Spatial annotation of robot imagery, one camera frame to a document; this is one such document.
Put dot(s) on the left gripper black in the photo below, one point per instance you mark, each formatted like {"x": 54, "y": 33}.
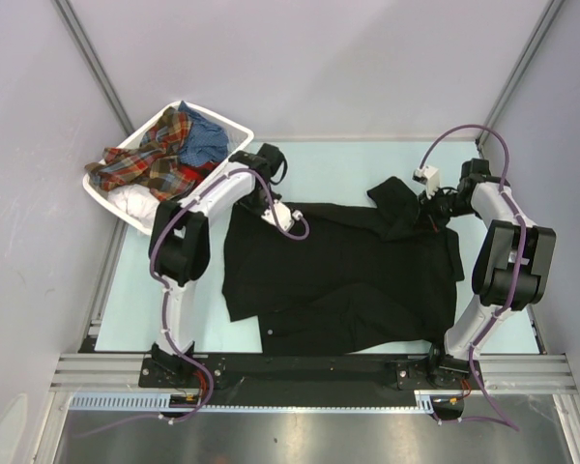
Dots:
{"x": 244, "y": 201}

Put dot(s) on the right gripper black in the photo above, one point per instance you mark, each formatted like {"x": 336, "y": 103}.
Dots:
{"x": 428, "y": 209}

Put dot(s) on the black long sleeve shirt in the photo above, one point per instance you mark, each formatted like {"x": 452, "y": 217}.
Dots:
{"x": 348, "y": 279}

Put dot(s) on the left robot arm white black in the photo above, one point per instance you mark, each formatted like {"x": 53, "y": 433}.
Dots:
{"x": 180, "y": 247}

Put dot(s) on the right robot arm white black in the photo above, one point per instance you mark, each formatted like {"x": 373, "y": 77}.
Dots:
{"x": 511, "y": 270}

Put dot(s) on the plaid long sleeve shirt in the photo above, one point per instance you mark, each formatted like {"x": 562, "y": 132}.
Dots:
{"x": 154, "y": 164}

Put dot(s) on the red shirt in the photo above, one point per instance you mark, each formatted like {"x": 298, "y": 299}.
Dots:
{"x": 197, "y": 174}

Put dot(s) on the white laundry basket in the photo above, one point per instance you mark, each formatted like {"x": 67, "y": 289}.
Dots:
{"x": 238, "y": 135}

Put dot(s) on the blue shirt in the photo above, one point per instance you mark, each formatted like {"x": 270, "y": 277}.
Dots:
{"x": 207, "y": 141}

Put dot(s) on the white shirt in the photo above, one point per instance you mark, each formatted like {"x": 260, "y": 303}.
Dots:
{"x": 137, "y": 202}

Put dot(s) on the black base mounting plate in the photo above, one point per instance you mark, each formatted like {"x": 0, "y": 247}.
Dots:
{"x": 348, "y": 381}

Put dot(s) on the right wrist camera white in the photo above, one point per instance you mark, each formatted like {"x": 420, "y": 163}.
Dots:
{"x": 429, "y": 177}

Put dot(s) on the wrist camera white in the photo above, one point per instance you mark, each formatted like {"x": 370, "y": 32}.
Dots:
{"x": 281, "y": 216}
{"x": 429, "y": 177}

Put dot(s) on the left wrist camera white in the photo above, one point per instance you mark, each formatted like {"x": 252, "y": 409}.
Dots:
{"x": 281, "y": 216}

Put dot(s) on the white slotted cable duct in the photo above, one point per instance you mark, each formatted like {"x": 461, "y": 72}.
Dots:
{"x": 175, "y": 406}

